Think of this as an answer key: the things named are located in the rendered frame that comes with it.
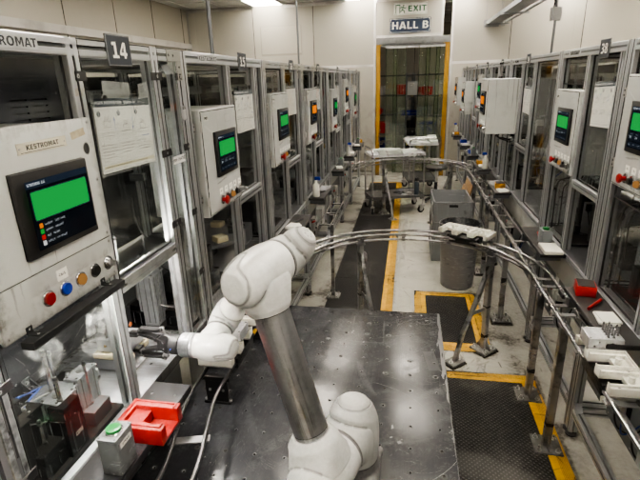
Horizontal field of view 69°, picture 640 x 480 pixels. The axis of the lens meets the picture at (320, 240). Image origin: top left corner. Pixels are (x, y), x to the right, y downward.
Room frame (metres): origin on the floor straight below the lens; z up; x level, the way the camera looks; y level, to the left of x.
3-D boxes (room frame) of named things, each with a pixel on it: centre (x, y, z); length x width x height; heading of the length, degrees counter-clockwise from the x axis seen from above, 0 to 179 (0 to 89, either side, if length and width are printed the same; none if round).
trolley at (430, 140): (8.07, -1.79, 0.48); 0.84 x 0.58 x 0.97; 177
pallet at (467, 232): (3.12, -1.04, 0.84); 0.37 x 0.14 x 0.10; 47
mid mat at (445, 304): (3.45, -1.05, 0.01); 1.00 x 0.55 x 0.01; 169
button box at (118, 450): (1.03, 0.58, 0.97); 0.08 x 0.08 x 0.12; 79
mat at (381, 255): (6.01, -0.77, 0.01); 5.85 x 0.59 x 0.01; 169
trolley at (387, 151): (6.90, -1.15, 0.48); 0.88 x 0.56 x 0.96; 97
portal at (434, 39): (9.49, -1.86, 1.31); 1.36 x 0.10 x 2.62; 79
